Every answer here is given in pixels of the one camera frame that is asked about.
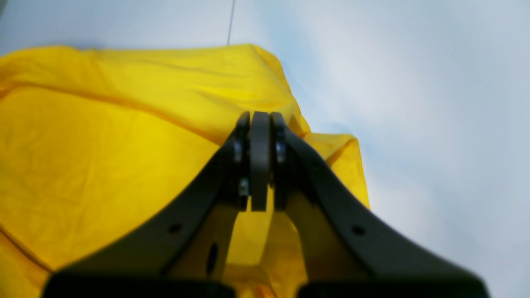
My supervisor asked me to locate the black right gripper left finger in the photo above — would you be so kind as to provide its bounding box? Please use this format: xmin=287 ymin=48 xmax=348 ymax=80
xmin=42 ymin=112 xmax=251 ymax=298

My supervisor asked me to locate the orange t-shirt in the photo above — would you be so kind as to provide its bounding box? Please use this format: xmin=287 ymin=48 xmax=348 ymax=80
xmin=0 ymin=44 xmax=369 ymax=298

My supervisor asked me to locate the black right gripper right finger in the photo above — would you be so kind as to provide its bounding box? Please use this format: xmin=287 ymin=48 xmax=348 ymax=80
xmin=250 ymin=112 xmax=489 ymax=298

